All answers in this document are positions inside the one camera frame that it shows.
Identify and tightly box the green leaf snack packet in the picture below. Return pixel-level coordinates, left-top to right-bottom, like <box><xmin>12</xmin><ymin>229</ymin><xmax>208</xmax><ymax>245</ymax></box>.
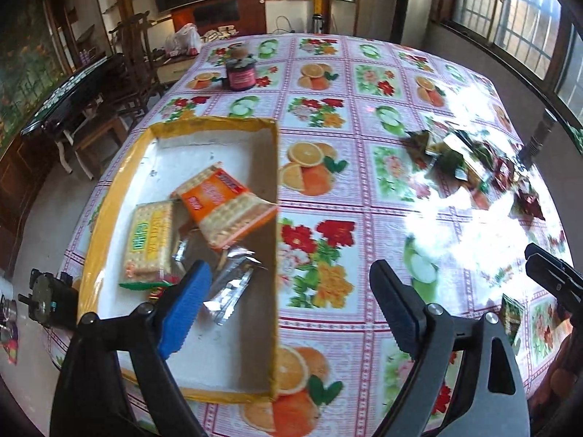
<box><xmin>498</xmin><ymin>294</ymin><xmax>525</xmax><ymax>346</ymax></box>

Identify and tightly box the green Weidan cracker pack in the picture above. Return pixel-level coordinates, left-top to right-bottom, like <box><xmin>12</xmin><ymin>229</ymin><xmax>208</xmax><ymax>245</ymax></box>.
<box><xmin>118</xmin><ymin>200</ymin><xmax>174</xmax><ymax>291</ymax></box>

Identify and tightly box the silver foil snack bag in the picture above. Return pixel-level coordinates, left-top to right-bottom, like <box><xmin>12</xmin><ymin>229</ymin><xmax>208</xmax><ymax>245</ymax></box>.
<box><xmin>171</xmin><ymin>228</ymin><xmax>265</xmax><ymax>326</ymax></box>

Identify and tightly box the orange cracker pack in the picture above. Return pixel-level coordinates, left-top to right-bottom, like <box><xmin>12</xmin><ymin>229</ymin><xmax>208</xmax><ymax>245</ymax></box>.
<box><xmin>170</xmin><ymin>162</ymin><xmax>278</xmax><ymax>249</ymax></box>

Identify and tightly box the grey motor on gripper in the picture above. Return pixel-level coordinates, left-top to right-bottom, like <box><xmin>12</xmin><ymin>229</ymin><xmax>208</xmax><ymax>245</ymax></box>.
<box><xmin>18</xmin><ymin>268</ymin><xmax>79</xmax><ymax>331</ymax></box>

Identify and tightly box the pile of small snack packets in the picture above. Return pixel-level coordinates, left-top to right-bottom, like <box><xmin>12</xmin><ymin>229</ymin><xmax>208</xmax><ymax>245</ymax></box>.
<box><xmin>407</xmin><ymin>129</ymin><xmax>544</xmax><ymax>220</ymax></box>

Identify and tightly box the floral fruit tablecloth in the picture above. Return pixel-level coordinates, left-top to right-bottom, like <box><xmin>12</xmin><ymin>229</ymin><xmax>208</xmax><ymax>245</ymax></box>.
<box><xmin>42</xmin><ymin>31</ymin><xmax>575</xmax><ymax>437</ymax></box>

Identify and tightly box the white box with yellow tape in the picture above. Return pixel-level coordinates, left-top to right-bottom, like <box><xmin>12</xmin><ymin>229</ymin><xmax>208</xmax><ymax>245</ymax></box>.
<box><xmin>77</xmin><ymin>116</ymin><xmax>280</xmax><ymax>405</ymax></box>

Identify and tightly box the wooden stool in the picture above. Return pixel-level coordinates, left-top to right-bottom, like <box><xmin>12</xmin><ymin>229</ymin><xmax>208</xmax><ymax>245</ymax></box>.
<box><xmin>72</xmin><ymin>114</ymin><xmax>128</xmax><ymax>181</ymax></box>

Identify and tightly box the dark wooden chair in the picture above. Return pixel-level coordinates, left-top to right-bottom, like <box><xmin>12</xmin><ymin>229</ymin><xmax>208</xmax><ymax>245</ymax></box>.
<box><xmin>110</xmin><ymin>11</ymin><xmax>164</xmax><ymax>126</ymax></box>

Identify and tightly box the black glossy side table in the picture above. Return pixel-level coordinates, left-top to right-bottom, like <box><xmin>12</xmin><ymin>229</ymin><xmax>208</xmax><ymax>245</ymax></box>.
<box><xmin>20</xmin><ymin>53</ymin><xmax>124</xmax><ymax>139</ymax></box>

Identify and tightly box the pink jar with black lid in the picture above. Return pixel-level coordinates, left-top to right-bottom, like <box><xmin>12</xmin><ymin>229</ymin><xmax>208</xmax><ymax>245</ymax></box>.
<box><xmin>224</xmin><ymin>43</ymin><xmax>257</xmax><ymax>92</ymax></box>

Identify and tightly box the white plastic bag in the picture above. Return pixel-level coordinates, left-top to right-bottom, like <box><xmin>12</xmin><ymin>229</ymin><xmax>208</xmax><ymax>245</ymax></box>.
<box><xmin>164</xmin><ymin>23</ymin><xmax>203</xmax><ymax>57</ymax></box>

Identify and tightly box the red TV cabinet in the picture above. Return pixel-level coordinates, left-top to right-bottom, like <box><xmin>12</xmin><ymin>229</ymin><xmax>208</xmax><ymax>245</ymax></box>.
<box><xmin>170</xmin><ymin>0</ymin><xmax>267</xmax><ymax>36</ymax></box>

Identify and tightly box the floral wall painting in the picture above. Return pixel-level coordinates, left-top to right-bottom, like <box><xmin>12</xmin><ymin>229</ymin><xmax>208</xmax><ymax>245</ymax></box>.
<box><xmin>0</xmin><ymin>0</ymin><xmax>65</xmax><ymax>151</ymax></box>

